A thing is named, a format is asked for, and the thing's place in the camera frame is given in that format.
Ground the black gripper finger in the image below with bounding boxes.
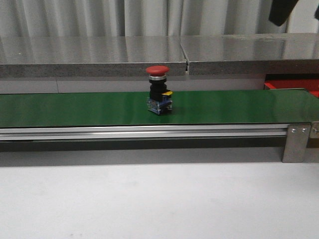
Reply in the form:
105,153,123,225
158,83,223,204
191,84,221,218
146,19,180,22
314,1,319,20
268,0,298,26

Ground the push button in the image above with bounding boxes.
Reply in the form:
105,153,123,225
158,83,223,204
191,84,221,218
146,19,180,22
146,65,173,115

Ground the grey stone slab right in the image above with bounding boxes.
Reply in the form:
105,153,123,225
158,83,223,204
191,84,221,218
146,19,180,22
180,33,319,75

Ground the grey stone slab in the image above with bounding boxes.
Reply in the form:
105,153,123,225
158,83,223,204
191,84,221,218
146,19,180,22
0,36,187,78
180,33,319,75

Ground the red plastic tray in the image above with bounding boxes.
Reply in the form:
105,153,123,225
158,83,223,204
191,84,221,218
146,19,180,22
264,79,319,98

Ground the green conveyor belt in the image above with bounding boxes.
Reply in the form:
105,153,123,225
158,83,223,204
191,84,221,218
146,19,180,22
0,90,319,128

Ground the grey curtain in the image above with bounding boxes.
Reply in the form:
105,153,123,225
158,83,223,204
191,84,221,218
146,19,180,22
0,0,295,37

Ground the grey stone slab left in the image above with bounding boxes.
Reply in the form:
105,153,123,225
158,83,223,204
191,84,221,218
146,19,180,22
0,36,187,78

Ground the aluminium conveyor frame rail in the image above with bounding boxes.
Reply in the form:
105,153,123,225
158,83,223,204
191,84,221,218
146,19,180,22
0,124,288,141

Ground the steel conveyor support bracket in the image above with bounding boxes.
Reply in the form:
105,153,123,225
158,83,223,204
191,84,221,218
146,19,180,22
282,121,319,163

